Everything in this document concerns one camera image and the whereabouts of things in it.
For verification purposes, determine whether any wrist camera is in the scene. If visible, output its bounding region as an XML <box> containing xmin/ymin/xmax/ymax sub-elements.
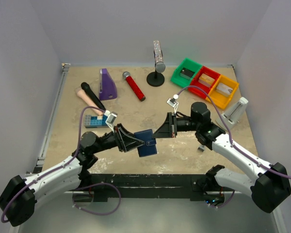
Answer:
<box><xmin>104</xmin><ymin>110</ymin><xmax>117</xmax><ymax>132</ymax></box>
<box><xmin>166</xmin><ymin>94</ymin><xmax>179</xmax><ymax>114</ymax></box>

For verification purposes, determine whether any aluminium frame rail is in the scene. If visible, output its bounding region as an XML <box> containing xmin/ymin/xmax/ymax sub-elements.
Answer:
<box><xmin>32</xmin><ymin>63</ymin><xmax>71</xmax><ymax>174</ymax></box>
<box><xmin>21</xmin><ymin>172</ymin><xmax>277</xmax><ymax>195</ymax></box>

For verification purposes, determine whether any black microphone stand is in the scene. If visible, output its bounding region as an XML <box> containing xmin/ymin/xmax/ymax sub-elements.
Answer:
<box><xmin>146</xmin><ymin>71</ymin><xmax>165</xmax><ymax>87</ymax></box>

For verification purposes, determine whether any green storage bin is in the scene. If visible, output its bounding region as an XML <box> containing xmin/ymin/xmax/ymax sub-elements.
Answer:
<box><xmin>171</xmin><ymin>58</ymin><xmax>202</xmax><ymax>87</ymax></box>

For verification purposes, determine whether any purple metronome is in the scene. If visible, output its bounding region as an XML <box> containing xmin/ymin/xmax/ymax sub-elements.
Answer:
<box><xmin>99</xmin><ymin>68</ymin><xmax>117</xmax><ymax>100</ymax></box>

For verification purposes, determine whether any black microphone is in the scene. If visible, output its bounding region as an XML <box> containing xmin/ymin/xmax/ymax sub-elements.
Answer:
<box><xmin>81</xmin><ymin>82</ymin><xmax>106</xmax><ymax>110</ymax></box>

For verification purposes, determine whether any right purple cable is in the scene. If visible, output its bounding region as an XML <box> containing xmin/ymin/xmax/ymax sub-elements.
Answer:
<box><xmin>174</xmin><ymin>86</ymin><xmax>291</xmax><ymax>209</ymax></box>

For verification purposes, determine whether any tan card in red bin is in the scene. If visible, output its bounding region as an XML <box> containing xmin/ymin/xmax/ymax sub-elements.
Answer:
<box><xmin>198</xmin><ymin>74</ymin><xmax>215</xmax><ymax>87</ymax></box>

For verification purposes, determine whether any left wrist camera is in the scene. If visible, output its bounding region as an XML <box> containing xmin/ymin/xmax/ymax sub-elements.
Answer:
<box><xmin>104</xmin><ymin>110</ymin><xmax>117</xmax><ymax>132</ymax></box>

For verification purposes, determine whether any aluminium front frame rail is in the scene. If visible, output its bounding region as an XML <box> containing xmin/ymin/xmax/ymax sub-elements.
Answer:
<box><xmin>21</xmin><ymin>172</ymin><xmax>277</xmax><ymax>195</ymax></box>

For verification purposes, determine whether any glitter microphone on stand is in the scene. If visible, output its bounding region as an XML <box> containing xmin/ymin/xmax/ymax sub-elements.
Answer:
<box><xmin>153</xmin><ymin>40</ymin><xmax>165</xmax><ymax>73</ymax></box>

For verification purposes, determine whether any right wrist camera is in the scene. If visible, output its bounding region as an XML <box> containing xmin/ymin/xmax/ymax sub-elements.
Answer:
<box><xmin>166</xmin><ymin>94</ymin><xmax>179</xmax><ymax>114</ymax></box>

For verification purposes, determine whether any purple cable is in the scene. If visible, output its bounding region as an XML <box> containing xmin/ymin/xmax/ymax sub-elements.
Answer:
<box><xmin>174</xmin><ymin>86</ymin><xmax>291</xmax><ymax>209</ymax></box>
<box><xmin>0</xmin><ymin>105</ymin><xmax>122</xmax><ymax>224</ymax></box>

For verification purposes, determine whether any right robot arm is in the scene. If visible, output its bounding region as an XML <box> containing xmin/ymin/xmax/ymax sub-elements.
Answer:
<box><xmin>153</xmin><ymin>102</ymin><xmax>291</xmax><ymax>213</ymax></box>

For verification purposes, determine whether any dark card in green bin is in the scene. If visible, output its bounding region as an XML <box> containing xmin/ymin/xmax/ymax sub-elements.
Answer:
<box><xmin>179</xmin><ymin>68</ymin><xmax>194</xmax><ymax>80</ymax></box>

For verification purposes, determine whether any red storage bin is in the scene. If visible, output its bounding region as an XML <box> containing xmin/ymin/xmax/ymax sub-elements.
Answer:
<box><xmin>188</xmin><ymin>66</ymin><xmax>220</xmax><ymax>99</ymax></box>

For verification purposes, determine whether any blue grey brick block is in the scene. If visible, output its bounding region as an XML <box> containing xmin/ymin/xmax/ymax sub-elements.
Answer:
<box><xmin>84</xmin><ymin>115</ymin><xmax>108</xmax><ymax>128</ymax></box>

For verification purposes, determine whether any white grey metronome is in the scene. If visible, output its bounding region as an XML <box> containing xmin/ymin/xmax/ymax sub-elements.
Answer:
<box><xmin>221</xmin><ymin>97</ymin><xmax>248</xmax><ymax>130</ymax></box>

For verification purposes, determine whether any aluminium left frame rail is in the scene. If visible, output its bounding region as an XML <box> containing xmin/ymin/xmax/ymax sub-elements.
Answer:
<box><xmin>32</xmin><ymin>63</ymin><xmax>71</xmax><ymax>174</ymax></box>

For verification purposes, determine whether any blue leather card holder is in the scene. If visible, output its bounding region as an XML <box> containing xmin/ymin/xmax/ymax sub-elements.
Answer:
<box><xmin>134</xmin><ymin>129</ymin><xmax>157</xmax><ymax>157</ymax></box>

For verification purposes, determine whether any pink microphone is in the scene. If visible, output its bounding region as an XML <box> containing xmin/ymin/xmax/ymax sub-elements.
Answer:
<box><xmin>75</xmin><ymin>87</ymin><xmax>104</xmax><ymax>116</ymax></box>

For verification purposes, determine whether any yellow storage bin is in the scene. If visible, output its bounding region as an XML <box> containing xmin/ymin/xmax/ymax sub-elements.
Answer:
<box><xmin>208</xmin><ymin>75</ymin><xmax>239</xmax><ymax>109</ymax></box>

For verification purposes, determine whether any red microphone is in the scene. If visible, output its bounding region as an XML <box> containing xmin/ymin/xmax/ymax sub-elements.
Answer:
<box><xmin>122</xmin><ymin>71</ymin><xmax>146</xmax><ymax>101</ymax></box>

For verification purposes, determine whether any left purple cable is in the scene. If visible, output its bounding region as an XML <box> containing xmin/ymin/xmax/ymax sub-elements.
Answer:
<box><xmin>0</xmin><ymin>105</ymin><xmax>122</xmax><ymax>224</ymax></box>

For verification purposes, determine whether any white card in yellow bin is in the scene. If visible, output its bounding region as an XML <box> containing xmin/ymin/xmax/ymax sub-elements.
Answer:
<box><xmin>216</xmin><ymin>83</ymin><xmax>233</xmax><ymax>97</ymax></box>

